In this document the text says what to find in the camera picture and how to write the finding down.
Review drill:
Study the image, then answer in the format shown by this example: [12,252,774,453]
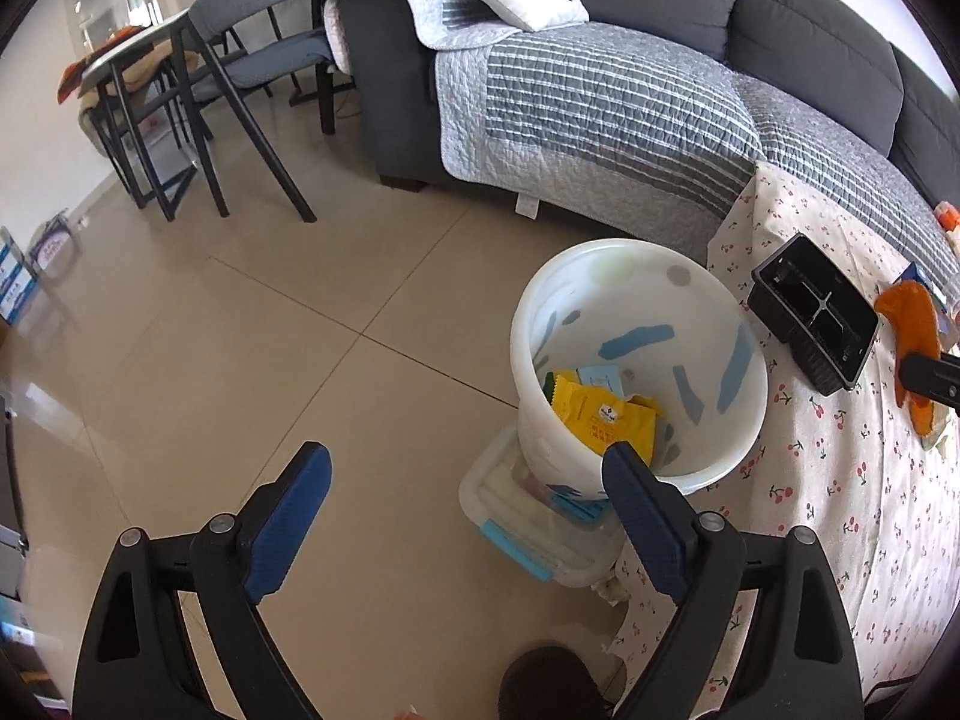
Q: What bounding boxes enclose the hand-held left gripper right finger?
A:
[602,441,863,720]

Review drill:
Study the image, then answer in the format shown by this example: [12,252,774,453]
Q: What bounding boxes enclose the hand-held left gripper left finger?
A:
[71,441,332,720]

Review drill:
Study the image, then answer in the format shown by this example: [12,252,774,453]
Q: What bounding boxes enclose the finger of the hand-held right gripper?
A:
[900,351,960,413]

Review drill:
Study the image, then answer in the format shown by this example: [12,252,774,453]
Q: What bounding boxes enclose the orange cloth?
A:
[874,281,946,436]

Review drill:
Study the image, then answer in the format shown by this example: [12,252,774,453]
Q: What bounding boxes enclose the white plastic bin blue marks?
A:
[510,238,770,502]

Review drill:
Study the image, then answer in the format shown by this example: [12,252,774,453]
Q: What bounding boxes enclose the black plastic tray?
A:
[748,234,880,397]

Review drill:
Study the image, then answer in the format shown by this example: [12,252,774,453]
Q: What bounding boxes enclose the yellow snack packet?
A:
[550,379,661,466]

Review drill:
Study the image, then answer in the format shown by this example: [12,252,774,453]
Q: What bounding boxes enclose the clear storage box blue latch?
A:
[459,426,627,587]

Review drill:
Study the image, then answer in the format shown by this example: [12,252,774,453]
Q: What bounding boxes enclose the light blue paper card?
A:
[576,364,635,398]

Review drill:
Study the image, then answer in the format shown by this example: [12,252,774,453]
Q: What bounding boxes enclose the cherry print tablecloth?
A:
[604,161,960,720]

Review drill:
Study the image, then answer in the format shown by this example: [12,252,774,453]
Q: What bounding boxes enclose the dark round object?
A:
[499,645,610,720]

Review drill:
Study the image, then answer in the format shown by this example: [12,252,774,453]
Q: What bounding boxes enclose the grey cardboard box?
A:
[26,216,83,278]

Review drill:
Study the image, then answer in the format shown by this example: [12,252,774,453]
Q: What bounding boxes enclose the white blue carton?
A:
[0,225,38,323]

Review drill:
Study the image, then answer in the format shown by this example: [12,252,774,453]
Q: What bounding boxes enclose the grey striped quilt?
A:
[324,0,960,293]

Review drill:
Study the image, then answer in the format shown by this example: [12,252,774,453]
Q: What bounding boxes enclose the black legged dining table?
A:
[79,11,226,222]

